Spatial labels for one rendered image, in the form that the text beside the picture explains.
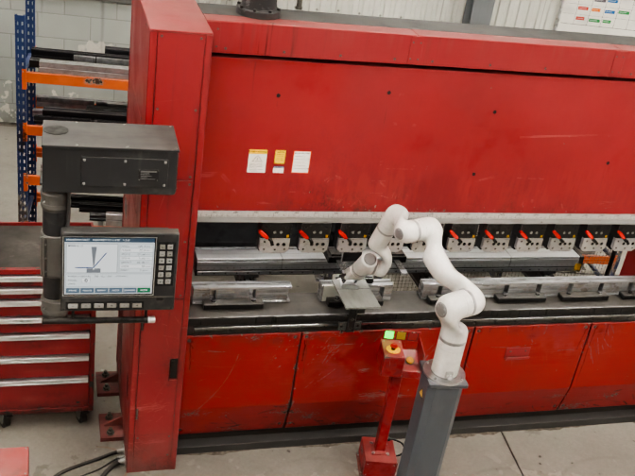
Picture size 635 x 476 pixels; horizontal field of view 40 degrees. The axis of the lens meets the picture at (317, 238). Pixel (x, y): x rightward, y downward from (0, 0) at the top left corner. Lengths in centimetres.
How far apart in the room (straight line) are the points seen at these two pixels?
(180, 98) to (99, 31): 467
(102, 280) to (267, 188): 98
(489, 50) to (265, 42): 106
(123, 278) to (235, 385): 123
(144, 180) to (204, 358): 133
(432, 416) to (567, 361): 145
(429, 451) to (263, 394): 99
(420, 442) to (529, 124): 163
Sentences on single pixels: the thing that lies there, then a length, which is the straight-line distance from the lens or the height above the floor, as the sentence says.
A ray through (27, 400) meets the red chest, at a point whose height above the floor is 20.
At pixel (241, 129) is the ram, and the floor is 181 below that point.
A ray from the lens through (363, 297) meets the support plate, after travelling 440.
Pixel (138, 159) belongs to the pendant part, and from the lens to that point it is 336.
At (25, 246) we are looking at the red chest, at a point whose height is 98.
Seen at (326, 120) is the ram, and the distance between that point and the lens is 406.
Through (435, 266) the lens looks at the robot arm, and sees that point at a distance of 381.
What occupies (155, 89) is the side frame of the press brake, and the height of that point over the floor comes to 205.
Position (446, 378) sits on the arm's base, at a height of 102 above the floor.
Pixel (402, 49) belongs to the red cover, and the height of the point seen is 223.
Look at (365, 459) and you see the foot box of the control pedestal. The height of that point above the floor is 12.
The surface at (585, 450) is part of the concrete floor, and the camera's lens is 554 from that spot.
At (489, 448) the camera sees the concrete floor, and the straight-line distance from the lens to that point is 529.
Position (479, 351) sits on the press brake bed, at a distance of 495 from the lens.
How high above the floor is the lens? 326
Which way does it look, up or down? 28 degrees down
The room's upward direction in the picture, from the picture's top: 9 degrees clockwise
